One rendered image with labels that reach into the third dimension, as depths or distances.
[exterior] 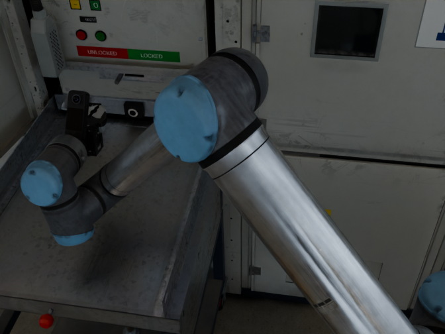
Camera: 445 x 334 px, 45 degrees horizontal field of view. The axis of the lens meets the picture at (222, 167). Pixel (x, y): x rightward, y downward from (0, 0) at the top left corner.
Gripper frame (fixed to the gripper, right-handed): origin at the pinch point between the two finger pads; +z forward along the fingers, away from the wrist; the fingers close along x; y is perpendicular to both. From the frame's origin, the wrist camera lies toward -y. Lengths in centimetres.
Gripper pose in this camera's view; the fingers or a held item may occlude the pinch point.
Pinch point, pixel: (99, 106)
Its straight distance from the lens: 148.0
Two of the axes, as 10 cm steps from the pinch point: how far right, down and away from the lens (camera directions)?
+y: -0.1, 8.5, 5.3
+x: 9.9, 1.0, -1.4
